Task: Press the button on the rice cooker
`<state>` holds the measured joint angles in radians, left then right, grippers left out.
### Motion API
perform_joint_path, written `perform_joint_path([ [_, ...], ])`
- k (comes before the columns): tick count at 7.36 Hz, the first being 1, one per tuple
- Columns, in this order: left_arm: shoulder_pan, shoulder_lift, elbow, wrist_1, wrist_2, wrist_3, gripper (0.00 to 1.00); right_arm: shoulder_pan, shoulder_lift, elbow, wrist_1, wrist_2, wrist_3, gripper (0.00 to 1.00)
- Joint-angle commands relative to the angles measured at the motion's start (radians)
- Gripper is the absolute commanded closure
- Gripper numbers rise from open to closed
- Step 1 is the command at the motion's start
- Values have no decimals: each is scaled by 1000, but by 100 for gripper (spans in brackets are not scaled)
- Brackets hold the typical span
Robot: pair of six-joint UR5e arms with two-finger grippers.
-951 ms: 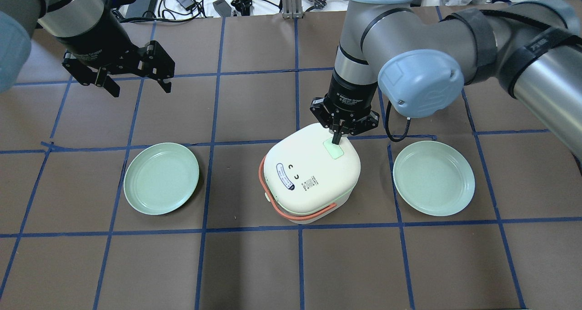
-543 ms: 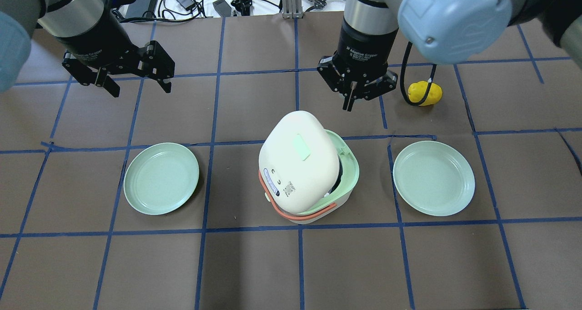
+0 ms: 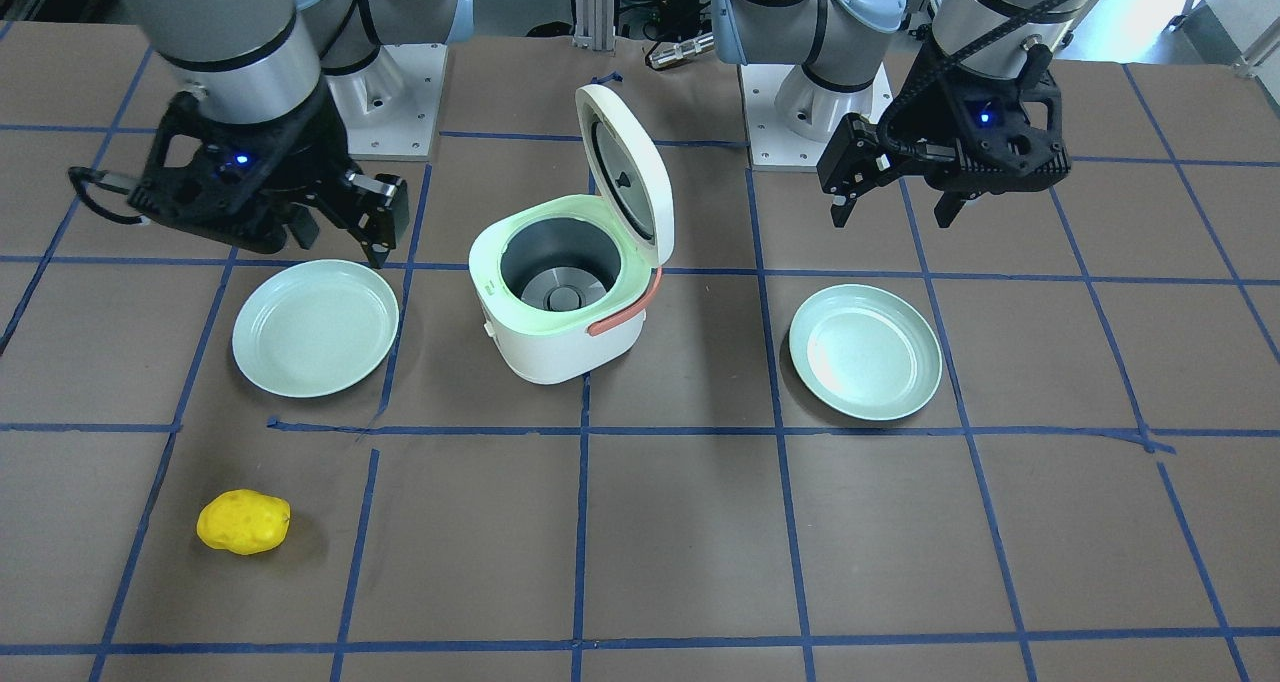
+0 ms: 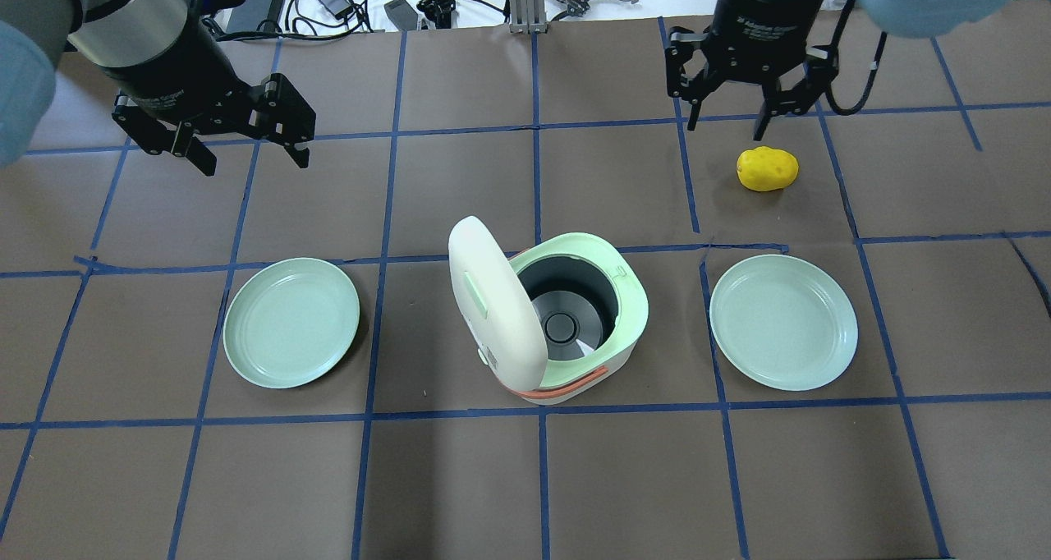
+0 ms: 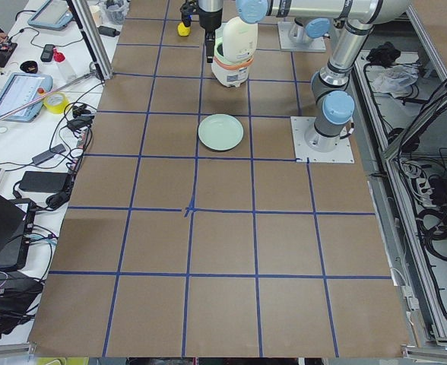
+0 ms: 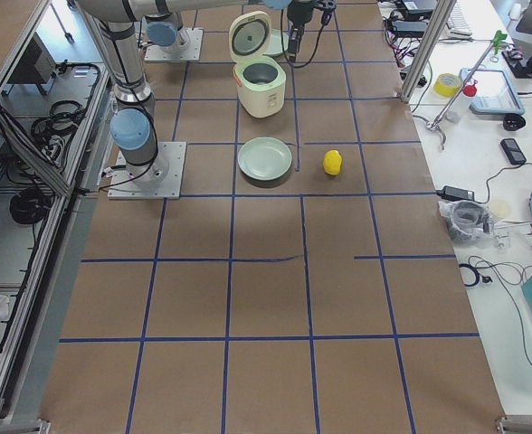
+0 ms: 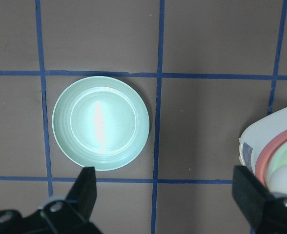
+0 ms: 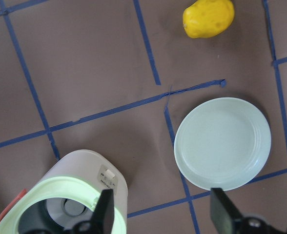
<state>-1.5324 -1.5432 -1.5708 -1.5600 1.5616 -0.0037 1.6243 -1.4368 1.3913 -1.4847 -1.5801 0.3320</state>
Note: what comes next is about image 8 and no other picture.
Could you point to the right green plate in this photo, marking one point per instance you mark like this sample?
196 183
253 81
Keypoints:
222 143

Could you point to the white rice cooker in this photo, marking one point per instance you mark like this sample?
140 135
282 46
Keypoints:
80 176

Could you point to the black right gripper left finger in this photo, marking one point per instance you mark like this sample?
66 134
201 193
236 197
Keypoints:
103 216

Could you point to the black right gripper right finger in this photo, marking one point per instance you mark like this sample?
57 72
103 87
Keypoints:
223 213

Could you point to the yellow toy potato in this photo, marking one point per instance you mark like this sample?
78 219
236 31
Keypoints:
208 18

